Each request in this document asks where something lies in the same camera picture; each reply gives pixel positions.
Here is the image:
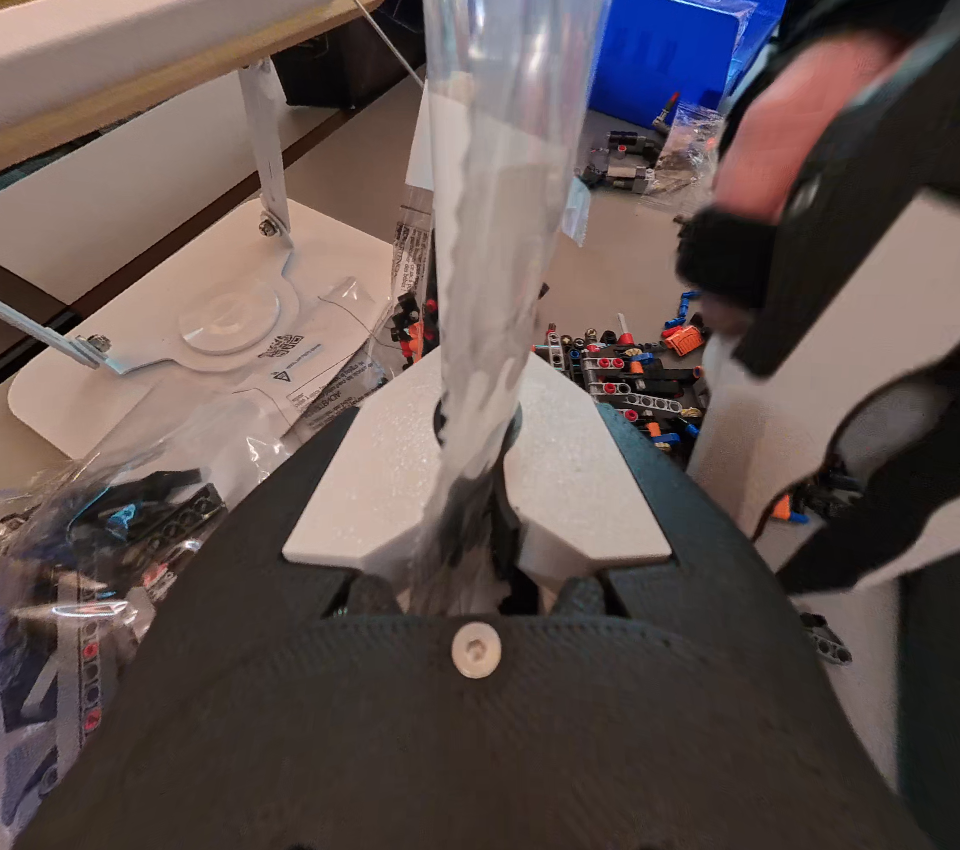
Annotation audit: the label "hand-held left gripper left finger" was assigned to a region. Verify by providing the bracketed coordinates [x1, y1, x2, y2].
[283, 351, 451, 615]

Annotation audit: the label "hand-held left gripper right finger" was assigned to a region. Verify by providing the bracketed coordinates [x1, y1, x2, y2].
[495, 350, 673, 615]

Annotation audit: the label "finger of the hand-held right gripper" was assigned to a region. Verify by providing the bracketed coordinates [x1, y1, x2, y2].
[684, 189, 960, 544]
[778, 408, 960, 596]

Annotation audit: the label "lego car chassis assembly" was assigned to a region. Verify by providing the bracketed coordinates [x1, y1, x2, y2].
[531, 320, 711, 455]

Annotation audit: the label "clear bag of lego pieces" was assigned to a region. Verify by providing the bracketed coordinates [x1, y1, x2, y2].
[408, 0, 640, 615]

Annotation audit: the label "scattered loose lego pieces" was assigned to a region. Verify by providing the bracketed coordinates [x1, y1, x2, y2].
[660, 288, 864, 665]

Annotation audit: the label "lego set box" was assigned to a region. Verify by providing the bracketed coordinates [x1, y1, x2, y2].
[270, 3, 430, 110]

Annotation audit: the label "person's right hand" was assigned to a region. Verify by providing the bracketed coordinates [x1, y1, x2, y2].
[707, 27, 910, 225]

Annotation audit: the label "narrow clear bag red pins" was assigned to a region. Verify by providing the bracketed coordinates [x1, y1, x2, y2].
[384, 181, 445, 373]

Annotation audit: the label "black perforated mat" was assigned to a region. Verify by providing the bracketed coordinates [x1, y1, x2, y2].
[894, 565, 960, 850]

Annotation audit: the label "small clear bag mixed pieces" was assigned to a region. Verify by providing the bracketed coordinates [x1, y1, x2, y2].
[636, 100, 730, 215]

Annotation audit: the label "blue bin holding plastic bags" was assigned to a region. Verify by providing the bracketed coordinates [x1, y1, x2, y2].
[587, 0, 805, 133]

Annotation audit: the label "white book stand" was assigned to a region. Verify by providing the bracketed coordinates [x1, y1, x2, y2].
[0, 0, 427, 463]

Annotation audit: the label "small bag of black parts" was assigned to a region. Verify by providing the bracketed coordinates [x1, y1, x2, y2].
[0, 276, 393, 838]

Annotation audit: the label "grey lego cylinder bracket assembly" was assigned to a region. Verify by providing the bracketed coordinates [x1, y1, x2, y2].
[579, 129, 670, 196]

